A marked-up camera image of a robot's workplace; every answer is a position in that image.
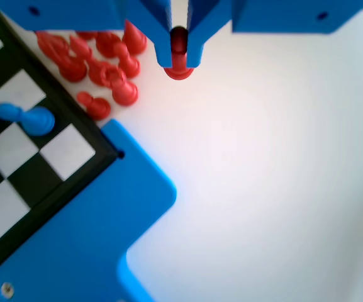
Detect black white chessboard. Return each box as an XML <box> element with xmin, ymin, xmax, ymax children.
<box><xmin>0</xmin><ymin>4</ymin><xmax>121</xmax><ymax>277</ymax></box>

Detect blue base plate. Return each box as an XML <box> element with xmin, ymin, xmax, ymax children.
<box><xmin>0</xmin><ymin>118</ymin><xmax>178</xmax><ymax>302</ymax></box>

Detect blue pawn chess piece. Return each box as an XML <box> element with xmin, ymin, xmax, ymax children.
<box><xmin>0</xmin><ymin>102</ymin><xmax>56</xmax><ymax>137</ymax></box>

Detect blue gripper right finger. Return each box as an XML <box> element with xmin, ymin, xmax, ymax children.
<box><xmin>186</xmin><ymin>0</ymin><xmax>363</xmax><ymax>69</ymax></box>

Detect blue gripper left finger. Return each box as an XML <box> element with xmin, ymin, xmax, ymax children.
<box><xmin>0</xmin><ymin>0</ymin><xmax>173</xmax><ymax>69</ymax></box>

